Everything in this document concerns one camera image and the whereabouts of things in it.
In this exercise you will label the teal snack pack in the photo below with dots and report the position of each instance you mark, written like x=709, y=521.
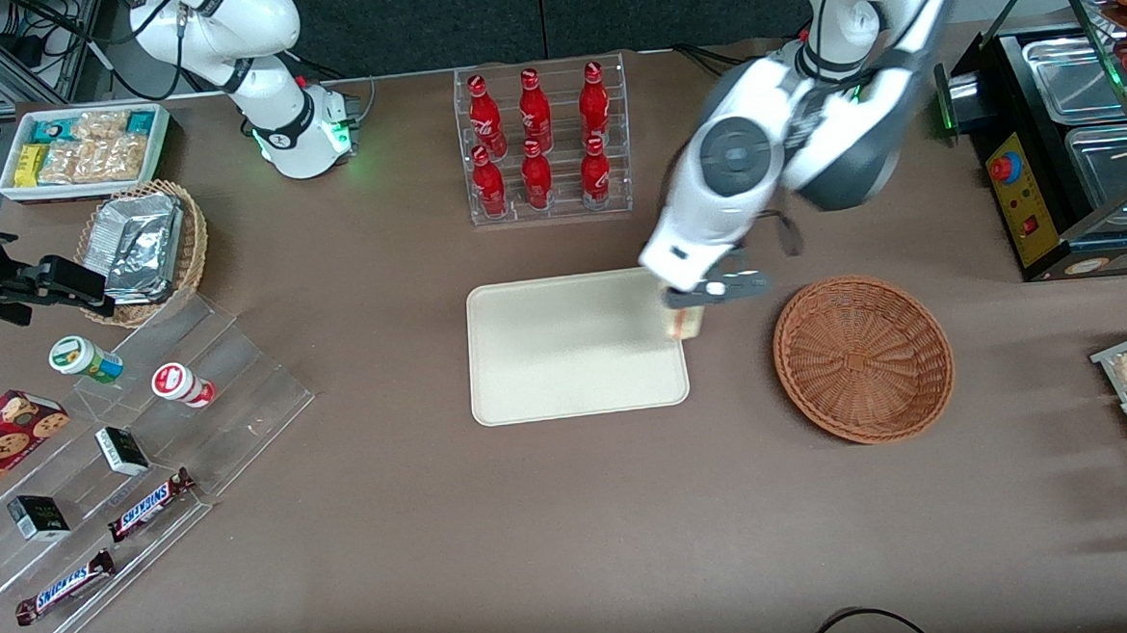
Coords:
x=57, y=128
x=140, y=123

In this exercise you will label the silver foil pack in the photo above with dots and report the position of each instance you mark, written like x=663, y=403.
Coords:
x=140, y=233
x=133, y=289

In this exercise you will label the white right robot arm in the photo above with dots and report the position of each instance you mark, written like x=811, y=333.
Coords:
x=262, y=81

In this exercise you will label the yellow snack pack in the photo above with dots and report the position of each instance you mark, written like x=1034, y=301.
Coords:
x=30, y=165

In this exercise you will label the light wicker basket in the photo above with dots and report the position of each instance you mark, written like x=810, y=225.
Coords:
x=192, y=249

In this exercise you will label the round brown wicker basket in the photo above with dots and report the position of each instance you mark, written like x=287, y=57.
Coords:
x=865, y=359

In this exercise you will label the small black box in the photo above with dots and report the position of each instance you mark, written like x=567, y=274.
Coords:
x=39, y=518
x=122, y=452

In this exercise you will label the red cookie box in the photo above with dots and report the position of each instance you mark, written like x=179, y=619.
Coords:
x=1, y=442

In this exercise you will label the clear peanut snack pack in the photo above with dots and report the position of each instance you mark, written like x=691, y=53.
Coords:
x=112, y=159
x=59, y=163
x=100, y=125

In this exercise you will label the brown Snickers bar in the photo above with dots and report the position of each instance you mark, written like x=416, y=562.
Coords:
x=62, y=588
x=149, y=505

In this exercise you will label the red cola bottle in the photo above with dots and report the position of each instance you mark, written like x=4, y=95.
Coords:
x=594, y=103
x=596, y=178
x=537, y=181
x=489, y=187
x=486, y=118
x=534, y=111

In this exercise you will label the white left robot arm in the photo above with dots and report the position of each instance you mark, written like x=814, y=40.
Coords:
x=738, y=153

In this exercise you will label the triangular sandwich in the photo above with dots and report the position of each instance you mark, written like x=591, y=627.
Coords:
x=686, y=324

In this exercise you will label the green lid cup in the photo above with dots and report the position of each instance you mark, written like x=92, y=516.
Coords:
x=78, y=356

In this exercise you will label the clear acrylic bottle rack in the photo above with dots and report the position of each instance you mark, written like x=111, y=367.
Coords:
x=567, y=205

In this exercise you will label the steel warmer pan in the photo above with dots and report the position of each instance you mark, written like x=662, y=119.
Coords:
x=1116, y=177
x=1077, y=77

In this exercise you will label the cream plastic tray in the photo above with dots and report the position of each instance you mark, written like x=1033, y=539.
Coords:
x=575, y=345

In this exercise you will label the clear acrylic stepped display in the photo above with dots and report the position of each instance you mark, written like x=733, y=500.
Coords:
x=239, y=391

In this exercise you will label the aluminium frame rack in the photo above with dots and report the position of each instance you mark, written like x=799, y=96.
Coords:
x=68, y=67

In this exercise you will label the black food warmer case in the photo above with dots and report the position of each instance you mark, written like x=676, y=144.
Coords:
x=1026, y=215

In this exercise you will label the red lid cup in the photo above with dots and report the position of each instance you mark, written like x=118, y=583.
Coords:
x=176, y=382

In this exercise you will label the white snack bin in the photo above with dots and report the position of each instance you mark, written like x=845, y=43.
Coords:
x=84, y=190

